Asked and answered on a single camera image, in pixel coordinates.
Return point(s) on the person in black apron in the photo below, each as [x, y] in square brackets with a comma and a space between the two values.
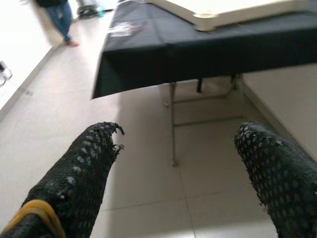
[60, 19]

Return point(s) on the yellow rubber band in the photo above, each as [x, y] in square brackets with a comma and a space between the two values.
[37, 203]

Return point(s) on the white plastic children table top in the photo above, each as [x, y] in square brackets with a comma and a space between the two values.
[247, 17]

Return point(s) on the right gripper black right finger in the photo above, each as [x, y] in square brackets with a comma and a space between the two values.
[284, 178]

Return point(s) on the grey metal folding table frame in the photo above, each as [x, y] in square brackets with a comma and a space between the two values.
[174, 138]

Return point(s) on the black tablecloth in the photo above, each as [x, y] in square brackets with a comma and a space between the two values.
[173, 54]

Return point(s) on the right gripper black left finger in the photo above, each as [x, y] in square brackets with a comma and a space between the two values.
[74, 178]

